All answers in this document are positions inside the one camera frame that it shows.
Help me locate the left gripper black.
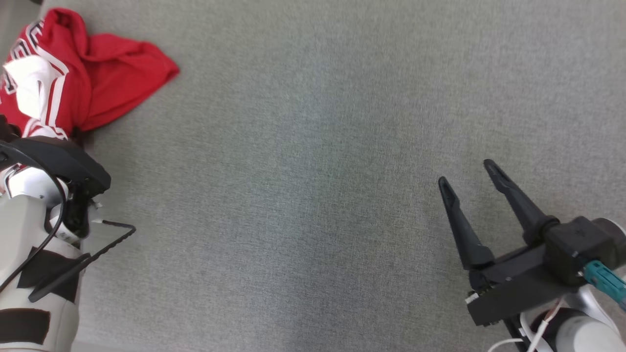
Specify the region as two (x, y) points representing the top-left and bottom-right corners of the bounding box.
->
(0, 137), (137, 303)

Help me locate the thin white cable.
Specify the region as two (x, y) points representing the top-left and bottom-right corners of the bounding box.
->
(487, 299), (563, 352)

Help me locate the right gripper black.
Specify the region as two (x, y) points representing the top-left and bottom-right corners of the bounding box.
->
(438, 159), (582, 327)

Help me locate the red Bulls 23 jersey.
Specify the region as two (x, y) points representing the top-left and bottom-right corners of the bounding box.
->
(0, 7), (180, 140)

